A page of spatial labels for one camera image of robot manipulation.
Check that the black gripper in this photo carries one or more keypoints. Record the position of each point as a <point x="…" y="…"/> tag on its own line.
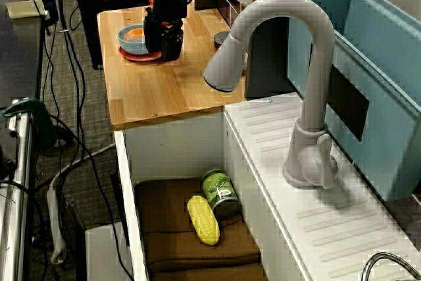
<point x="169" y="4"/>

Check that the salmon sushi toy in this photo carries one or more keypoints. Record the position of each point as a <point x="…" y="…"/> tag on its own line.
<point x="136" y="33"/>

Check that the red plate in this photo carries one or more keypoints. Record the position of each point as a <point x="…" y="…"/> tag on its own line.
<point x="138" y="57"/>

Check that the light blue bowl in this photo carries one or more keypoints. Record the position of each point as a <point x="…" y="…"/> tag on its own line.
<point x="131" y="47"/>

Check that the brown beans can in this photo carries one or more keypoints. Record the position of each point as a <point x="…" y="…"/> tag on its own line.
<point x="219" y="39"/>

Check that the grey toy faucet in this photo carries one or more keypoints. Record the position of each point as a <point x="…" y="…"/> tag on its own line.
<point x="315" y="64"/>

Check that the green corn can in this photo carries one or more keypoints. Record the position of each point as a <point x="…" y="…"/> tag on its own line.
<point x="220" y="192"/>

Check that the yellow corn cob toy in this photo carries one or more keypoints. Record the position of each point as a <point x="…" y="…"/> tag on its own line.
<point x="204" y="221"/>

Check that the white power strip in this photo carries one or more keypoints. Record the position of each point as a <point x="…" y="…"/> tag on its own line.
<point x="54" y="221"/>

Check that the white box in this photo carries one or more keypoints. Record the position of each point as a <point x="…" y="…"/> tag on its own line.
<point x="105" y="254"/>

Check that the teal plastic bin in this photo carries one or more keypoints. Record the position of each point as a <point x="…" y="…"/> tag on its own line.
<point x="388" y="113"/>

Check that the white toy sink unit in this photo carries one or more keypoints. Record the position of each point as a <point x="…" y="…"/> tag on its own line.
<point x="329" y="228"/>

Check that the steel pot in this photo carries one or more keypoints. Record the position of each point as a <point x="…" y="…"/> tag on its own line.
<point x="383" y="254"/>

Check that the black kitchen frame post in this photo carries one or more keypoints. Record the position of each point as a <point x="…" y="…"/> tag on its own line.
<point x="266" y="64"/>

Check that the aluminium table rail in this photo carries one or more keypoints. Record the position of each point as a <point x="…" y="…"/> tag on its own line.
<point x="19" y="195"/>

